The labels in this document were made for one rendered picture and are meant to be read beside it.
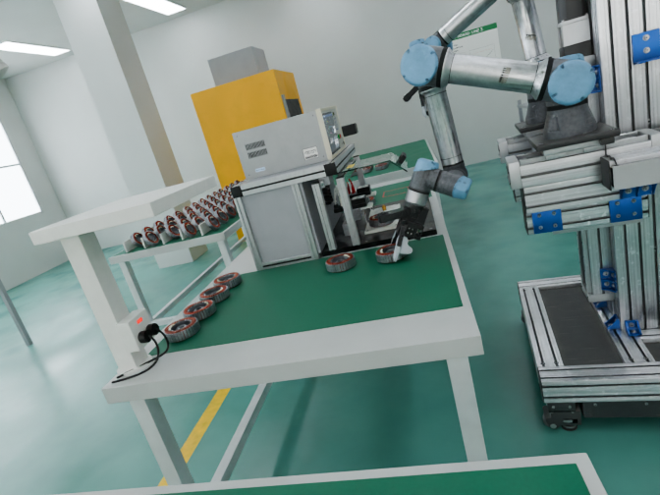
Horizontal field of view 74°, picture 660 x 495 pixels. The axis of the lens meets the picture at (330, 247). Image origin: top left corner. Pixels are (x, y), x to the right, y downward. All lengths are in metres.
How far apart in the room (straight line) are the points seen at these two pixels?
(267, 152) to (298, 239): 0.38
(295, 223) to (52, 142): 8.02
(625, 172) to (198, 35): 7.09
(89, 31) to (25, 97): 3.98
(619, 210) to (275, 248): 1.24
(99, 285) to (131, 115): 4.52
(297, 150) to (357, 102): 5.41
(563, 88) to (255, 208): 1.14
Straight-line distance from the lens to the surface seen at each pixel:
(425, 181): 1.50
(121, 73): 5.78
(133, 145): 5.79
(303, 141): 1.85
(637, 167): 1.51
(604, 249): 1.96
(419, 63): 1.43
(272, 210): 1.80
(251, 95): 5.64
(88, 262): 1.32
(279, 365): 1.13
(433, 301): 1.22
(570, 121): 1.57
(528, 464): 0.76
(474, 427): 1.24
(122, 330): 1.34
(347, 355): 1.07
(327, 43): 7.33
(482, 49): 7.30
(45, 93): 9.46
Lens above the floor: 1.29
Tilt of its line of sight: 16 degrees down
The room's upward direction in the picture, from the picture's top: 15 degrees counter-clockwise
